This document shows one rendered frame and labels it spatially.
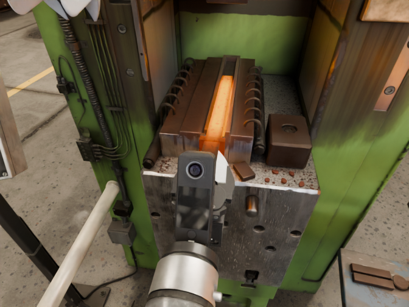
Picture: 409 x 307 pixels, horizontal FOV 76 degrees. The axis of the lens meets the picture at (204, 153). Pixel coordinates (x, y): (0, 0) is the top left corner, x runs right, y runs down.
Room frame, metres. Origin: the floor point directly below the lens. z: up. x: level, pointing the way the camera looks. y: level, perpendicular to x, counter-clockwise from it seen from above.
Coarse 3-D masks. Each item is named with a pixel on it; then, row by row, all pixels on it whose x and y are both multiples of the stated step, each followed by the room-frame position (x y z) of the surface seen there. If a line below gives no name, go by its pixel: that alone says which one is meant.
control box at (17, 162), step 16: (0, 80) 0.48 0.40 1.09; (0, 96) 0.45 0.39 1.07; (0, 112) 0.42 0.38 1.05; (0, 128) 0.40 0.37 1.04; (16, 128) 0.45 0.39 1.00; (0, 144) 0.37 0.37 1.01; (16, 144) 0.42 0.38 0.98; (0, 160) 0.36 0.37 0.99; (16, 160) 0.39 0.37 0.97; (0, 176) 0.34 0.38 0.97
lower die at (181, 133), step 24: (216, 72) 0.74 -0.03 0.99; (240, 72) 0.74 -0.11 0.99; (192, 96) 0.60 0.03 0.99; (216, 96) 0.58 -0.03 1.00; (240, 96) 0.59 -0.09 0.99; (168, 120) 0.51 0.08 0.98; (192, 120) 0.49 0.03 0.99; (240, 120) 0.49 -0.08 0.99; (168, 144) 0.45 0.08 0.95; (192, 144) 0.45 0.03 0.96; (240, 144) 0.43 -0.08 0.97
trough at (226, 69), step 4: (228, 60) 0.84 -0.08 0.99; (232, 60) 0.83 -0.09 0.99; (236, 60) 0.81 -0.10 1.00; (228, 64) 0.81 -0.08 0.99; (232, 64) 0.81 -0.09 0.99; (224, 68) 0.77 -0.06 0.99; (228, 68) 0.78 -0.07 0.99; (232, 68) 0.78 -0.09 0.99; (224, 72) 0.75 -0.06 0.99; (228, 72) 0.75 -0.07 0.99; (232, 72) 0.75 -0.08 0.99; (232, 76) 0.72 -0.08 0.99; (220, 80) 0.67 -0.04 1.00; (232, 80) 0.70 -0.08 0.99; (228, 104) 0.57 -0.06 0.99; (228, 108) 0.54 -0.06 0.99; (224, 128) 0.47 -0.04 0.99; (224, 132) 0.45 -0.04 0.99
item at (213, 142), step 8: (224, 80) 0.65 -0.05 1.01; (224, 88) 0.60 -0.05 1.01; (224, 96) 0.55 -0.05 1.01; (216, 104) 0.51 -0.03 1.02; (224, 104) 0.51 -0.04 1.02; (216, 112) 0.48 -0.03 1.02; (224, 112) 0.48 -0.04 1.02; (216, 120) 0.45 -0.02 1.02; (224, 120) 0.45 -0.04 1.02; (208, 128) 0.42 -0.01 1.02; (216, 128) 0.42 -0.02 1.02; (200, 136) 0.38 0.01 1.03; (208, 136) 0.38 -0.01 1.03; (216, 136) 0.39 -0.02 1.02; (200, 144) 0.37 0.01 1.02; (208, 144) 0.36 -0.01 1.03; (216, 144) 0.36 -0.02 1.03; (224, 144) 0.36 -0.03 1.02; (216, 152) 0.33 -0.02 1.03; (224, 152) 0.36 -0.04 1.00
